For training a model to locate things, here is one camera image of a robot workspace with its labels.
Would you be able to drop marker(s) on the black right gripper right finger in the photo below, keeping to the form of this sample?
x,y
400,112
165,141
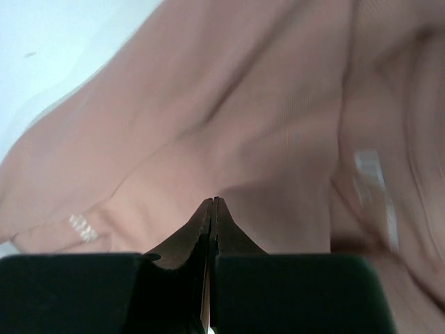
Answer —
x,y
254,292

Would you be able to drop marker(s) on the pink printed t-shirt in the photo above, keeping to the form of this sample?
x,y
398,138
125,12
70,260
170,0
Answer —
x,y
321,124

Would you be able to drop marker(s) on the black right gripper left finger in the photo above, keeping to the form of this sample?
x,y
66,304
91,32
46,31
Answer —
x,y
161,291

